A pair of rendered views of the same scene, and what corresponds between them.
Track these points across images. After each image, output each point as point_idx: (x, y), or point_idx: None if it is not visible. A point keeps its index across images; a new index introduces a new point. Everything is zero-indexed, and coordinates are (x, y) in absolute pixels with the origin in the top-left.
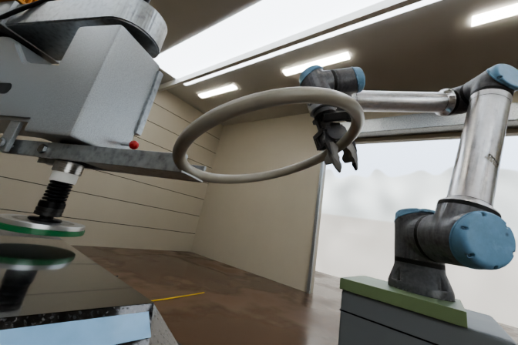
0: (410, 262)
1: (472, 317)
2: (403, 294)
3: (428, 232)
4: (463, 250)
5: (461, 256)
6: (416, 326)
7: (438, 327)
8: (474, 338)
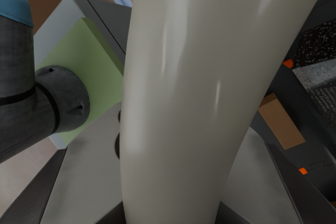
0: (54, 100)
1: (42, 59)
2: (113, 65)
3: (14, 68)
4: (27, 3)
5: (31, 14)
6: (119, 53)
7: (106, 39)
8: (90, 16)
